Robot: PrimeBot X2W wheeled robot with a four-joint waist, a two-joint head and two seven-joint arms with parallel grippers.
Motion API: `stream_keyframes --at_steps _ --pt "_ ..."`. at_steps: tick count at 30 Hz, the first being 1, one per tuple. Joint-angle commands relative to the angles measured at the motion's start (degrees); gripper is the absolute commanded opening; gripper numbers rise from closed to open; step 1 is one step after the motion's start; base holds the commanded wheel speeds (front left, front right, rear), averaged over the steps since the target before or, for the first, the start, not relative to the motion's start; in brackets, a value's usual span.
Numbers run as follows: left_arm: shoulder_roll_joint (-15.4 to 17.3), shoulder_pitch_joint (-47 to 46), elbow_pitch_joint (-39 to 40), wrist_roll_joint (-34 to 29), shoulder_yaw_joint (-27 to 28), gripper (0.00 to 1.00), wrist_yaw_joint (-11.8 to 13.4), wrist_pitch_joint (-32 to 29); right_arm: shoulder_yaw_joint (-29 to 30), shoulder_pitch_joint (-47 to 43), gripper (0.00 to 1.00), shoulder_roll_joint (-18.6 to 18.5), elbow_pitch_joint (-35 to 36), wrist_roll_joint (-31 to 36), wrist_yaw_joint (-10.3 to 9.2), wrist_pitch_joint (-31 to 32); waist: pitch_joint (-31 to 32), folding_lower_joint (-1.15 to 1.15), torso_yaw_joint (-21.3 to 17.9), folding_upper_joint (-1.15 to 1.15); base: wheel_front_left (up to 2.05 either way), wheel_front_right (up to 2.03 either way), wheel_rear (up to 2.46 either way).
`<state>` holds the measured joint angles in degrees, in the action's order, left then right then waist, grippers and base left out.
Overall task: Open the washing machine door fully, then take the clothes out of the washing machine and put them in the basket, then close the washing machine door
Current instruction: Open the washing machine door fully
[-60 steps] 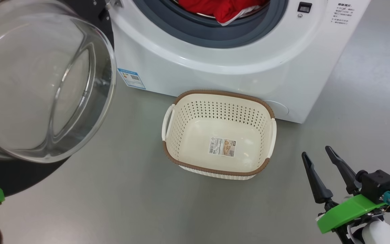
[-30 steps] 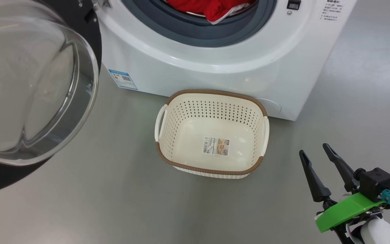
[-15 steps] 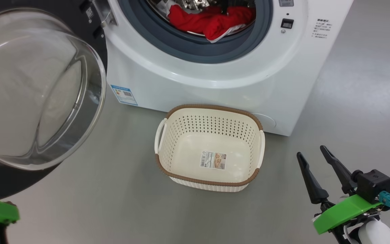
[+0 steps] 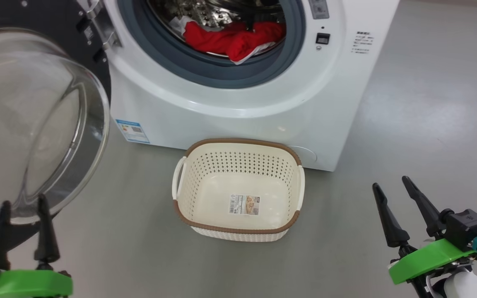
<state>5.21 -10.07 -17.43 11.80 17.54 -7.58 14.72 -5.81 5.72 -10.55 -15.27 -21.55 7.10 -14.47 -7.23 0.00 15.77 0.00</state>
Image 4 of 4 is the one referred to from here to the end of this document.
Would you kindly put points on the blue energy label sticker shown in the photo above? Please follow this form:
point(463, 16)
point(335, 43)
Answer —
point(132, 131)

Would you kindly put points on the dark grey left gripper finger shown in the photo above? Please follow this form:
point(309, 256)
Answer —
point(46, 240)
point(1, 236)

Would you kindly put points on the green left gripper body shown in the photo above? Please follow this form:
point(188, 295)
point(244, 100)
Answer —
point(27, 283)

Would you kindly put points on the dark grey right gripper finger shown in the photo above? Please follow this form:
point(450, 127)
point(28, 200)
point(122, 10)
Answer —
point(425, 207)
point(389, 223)

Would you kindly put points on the cream laundry basket brown rim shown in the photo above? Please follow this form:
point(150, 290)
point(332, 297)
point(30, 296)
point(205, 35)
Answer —
point(238, 182)

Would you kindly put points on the red cloth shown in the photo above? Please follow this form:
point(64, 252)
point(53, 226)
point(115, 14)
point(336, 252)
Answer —
point(222, 39)

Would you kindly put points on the printed product label sticker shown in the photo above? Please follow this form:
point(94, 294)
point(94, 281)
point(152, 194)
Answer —
point(244, 205)

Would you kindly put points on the round filter cover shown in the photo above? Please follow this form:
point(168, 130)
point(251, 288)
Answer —
point(304, 155)

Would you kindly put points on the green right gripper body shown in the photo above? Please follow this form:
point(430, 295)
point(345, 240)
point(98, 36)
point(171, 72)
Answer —
point(425, 258)

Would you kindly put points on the white front-load washing machine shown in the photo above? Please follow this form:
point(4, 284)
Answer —
point(238, 107)

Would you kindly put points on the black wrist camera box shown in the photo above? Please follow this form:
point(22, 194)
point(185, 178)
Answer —
point(466, 227)

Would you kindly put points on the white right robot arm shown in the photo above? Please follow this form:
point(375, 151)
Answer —
point(466, 287)

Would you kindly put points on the grey warning sticker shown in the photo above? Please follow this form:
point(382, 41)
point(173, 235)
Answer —
point(318, 9)

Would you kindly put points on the washing machine drum with clothes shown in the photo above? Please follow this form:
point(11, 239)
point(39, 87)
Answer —
point(197, 12)

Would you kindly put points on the round glass washer door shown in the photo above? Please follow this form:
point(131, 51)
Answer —
point(39, 124)

